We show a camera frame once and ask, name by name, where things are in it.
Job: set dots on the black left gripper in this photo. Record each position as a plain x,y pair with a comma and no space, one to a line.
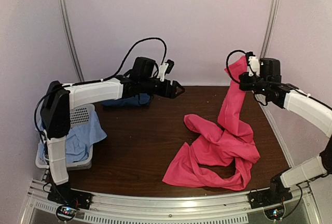
173,90

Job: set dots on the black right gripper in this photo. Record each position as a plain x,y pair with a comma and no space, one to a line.
242,78

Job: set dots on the dark blue polo shirt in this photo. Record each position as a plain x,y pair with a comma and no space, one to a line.
142,99

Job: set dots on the red garment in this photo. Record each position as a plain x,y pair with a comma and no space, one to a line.
223,154

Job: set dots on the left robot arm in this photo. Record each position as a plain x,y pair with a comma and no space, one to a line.
146,76

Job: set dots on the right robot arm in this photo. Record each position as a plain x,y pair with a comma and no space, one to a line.
263,78

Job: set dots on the white plastic laundry basket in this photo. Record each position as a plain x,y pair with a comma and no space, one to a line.
79,116

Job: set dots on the light blue garment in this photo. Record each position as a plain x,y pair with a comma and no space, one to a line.
82,137

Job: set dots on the right circuit board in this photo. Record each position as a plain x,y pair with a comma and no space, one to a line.
274,213

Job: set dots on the circuit board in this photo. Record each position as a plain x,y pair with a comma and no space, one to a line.
274,213
65,213

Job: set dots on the left circuit board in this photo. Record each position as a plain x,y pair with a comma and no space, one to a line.
65,213

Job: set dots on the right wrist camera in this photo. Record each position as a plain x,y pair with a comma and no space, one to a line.
253,64

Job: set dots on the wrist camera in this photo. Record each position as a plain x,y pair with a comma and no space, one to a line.
165,68
253,64

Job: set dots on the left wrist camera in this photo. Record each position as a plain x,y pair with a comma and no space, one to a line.
165,68

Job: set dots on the right aluminium frame post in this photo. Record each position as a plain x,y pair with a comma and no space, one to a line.
274,6

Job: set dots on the aluminium frame post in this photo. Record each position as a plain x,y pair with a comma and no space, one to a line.
70,40
274,6

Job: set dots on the aluminium front rail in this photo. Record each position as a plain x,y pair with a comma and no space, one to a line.
227,208

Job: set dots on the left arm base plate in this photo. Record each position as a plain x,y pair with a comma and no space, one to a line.
70,197

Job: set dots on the left aluminium frame post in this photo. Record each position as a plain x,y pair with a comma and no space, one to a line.
70,40

